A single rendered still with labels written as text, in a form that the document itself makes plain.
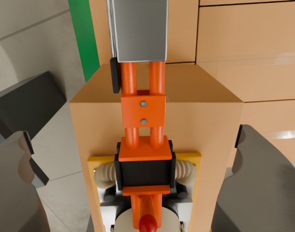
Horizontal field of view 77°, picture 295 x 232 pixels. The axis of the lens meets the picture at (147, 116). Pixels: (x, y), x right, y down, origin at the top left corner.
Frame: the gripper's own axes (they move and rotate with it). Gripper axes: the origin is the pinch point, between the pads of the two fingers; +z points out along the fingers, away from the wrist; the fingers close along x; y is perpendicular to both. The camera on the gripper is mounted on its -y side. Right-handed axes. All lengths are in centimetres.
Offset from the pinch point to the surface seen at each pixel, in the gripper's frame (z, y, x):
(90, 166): 24.9, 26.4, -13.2
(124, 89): 13.1, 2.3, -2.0
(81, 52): 122, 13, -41
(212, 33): 67, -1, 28
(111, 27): 13.7, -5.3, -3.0
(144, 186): 12.4, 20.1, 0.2
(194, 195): 25.2, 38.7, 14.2
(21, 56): 122, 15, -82
